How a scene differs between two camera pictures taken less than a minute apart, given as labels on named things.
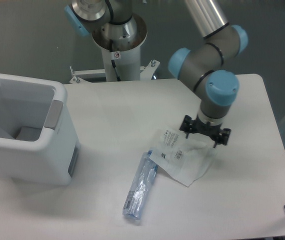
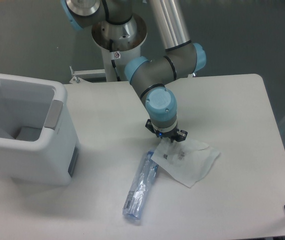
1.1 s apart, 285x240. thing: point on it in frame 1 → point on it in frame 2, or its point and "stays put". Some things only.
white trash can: x=28 y=133 stays put
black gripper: x=211 y=131 → x=179 y=136
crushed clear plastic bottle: x=140 y=188 stays put
